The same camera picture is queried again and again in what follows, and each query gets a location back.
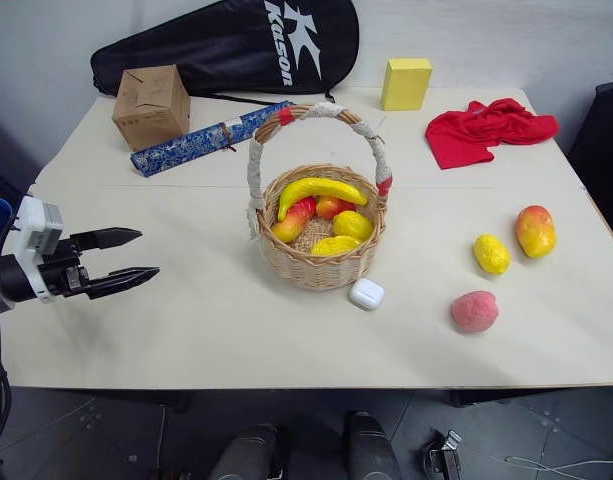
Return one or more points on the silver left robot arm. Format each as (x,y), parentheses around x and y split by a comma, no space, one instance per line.
(12,279)

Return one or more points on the red toy apple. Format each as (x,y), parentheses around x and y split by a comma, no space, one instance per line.
(331,207)

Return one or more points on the black Kason racket bag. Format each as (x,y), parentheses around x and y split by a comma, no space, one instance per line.
(211,45)

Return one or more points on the long red-yellow toy mango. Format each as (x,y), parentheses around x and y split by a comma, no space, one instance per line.
(293,222)

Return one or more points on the blue patterned scroll box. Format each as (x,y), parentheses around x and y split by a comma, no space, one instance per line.
(186,145)

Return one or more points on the dark grey rounded shape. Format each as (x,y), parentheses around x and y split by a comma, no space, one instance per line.
(246,455)
(371,450)

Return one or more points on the yellow rectangular block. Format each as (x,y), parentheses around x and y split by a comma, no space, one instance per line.
(405,85)

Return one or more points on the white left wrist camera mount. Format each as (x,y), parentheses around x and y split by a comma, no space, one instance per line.
(36,225)

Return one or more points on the metal clamp on floor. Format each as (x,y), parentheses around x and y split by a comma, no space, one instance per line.
(443,455)

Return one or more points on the round orange-yellow toy mango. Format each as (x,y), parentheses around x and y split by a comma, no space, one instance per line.
(536,232)

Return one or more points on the yellow toy lemon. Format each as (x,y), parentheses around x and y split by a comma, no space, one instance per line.
(492,254)
(353,225)
(336,245)

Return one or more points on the black table frame bar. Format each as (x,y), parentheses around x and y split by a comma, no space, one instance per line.
(511,396)

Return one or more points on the brown cardboard box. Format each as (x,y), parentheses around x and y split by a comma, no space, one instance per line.
(151,107)

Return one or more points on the white earbuds case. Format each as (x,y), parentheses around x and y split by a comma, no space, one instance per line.
(366,294)

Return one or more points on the yellow toy banana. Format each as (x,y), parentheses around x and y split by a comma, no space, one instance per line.
(326,187)

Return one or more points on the pink toy peach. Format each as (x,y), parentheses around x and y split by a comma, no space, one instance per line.
(473,312)

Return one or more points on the black chair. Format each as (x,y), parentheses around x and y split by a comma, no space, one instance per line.
(606,150)

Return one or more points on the red crumpled cloth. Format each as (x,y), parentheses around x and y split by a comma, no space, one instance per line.
(478,132)

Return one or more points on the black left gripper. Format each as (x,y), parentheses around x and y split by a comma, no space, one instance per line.
(61,270)

